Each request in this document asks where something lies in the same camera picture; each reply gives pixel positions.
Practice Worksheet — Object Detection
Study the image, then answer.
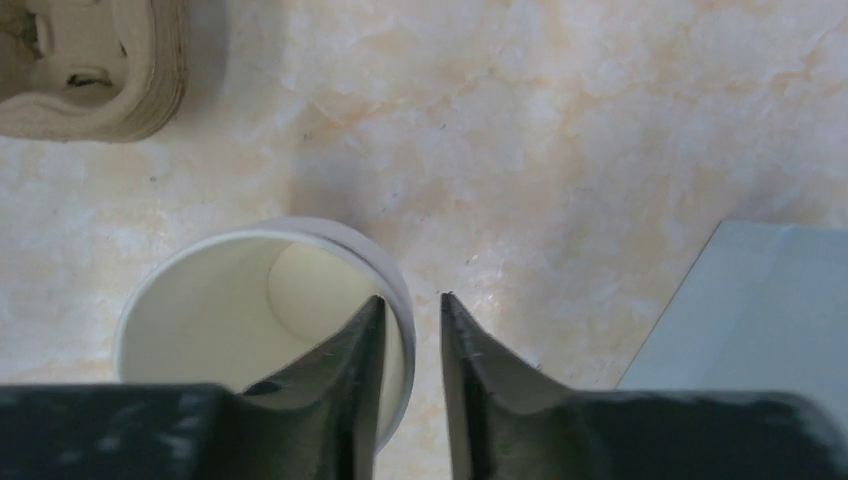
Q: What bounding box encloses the stack of paper cups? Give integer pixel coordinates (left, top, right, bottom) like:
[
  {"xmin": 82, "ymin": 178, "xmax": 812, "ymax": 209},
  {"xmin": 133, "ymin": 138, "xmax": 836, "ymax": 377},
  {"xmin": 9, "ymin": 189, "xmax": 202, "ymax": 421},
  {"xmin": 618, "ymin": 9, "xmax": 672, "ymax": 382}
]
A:
[{"xmin": 113, "ymin": 216, "xmax": 416, "ymax": 447}]

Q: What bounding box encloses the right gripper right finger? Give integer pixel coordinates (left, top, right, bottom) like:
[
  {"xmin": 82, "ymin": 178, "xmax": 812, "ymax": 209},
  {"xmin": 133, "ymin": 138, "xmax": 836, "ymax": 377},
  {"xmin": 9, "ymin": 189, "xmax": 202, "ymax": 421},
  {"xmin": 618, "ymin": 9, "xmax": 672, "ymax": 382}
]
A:
[{"xmin": 440, "ymin": 293, "xmax": 847, "ymax": 479}]

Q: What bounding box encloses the brown cardboard cup carrier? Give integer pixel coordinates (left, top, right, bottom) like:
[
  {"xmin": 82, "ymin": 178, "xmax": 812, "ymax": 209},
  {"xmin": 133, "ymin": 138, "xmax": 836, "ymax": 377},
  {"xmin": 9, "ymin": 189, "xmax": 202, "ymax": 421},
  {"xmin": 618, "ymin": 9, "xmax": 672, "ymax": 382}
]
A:
[{"xmin": 1, "ymin": 1, "xmax": 188, "ymax": 143}]

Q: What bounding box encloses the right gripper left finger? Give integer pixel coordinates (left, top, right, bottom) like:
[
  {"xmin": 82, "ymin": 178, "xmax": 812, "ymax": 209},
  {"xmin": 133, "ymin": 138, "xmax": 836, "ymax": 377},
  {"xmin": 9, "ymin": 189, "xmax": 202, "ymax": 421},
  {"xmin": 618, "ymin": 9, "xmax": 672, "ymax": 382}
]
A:
[{"xmin": 1, "ymin": 296, "xmax": 386, "ymax": 479}]

